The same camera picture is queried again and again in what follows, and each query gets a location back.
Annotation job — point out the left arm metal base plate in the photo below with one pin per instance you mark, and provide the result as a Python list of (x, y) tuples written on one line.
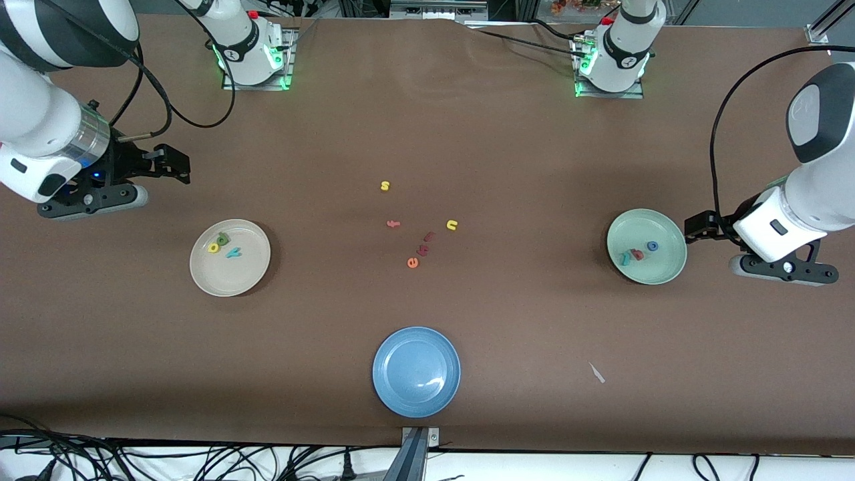
[(601, 95)]

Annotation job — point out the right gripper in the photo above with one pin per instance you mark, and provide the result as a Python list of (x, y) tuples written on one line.
[(127, 164)]

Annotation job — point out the beige brown plate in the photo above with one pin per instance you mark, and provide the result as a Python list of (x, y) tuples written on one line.
[(230, 277)]

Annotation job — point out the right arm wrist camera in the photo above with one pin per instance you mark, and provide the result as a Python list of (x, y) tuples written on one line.
[(87, 200)]

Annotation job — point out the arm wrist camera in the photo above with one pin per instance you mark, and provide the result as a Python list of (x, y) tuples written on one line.
[(87, 200), (801, 270)]

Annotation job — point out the green plate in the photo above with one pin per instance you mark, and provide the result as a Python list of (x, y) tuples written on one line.
[(658, 267)]

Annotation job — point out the grey metal camera bracket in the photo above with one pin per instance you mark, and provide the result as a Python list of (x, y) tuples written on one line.
[(415, 454)]

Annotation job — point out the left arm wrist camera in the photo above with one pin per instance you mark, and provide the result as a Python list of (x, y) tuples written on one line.
[(801, 270)]

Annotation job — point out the brown table cover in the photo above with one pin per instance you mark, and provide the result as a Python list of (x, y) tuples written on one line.
[(467, 133)]

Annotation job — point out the black power plug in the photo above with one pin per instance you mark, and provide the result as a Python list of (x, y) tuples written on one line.
[(347, 467)]

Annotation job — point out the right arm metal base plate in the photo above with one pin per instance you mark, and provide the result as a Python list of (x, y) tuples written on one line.
[(290, 50)]

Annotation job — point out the aluminium frame rail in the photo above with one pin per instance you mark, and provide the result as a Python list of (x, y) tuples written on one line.
[(818, 32)]

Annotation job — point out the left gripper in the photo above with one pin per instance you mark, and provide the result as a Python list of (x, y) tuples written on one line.
[(719, 226)]

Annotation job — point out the blue plate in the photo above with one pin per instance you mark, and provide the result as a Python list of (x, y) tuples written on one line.
[(416, 372)]

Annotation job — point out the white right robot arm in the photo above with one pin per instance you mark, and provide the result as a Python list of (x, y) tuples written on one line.
[(240, 47)]

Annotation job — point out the white paper scrap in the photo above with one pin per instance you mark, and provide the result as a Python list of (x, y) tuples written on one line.
[(596, 373)]

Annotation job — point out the grey metal box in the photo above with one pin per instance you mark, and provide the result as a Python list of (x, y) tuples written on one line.
[(434, 10)]

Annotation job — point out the orange decorative object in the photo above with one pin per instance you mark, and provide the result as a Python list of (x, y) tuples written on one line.
[(574, 5)]

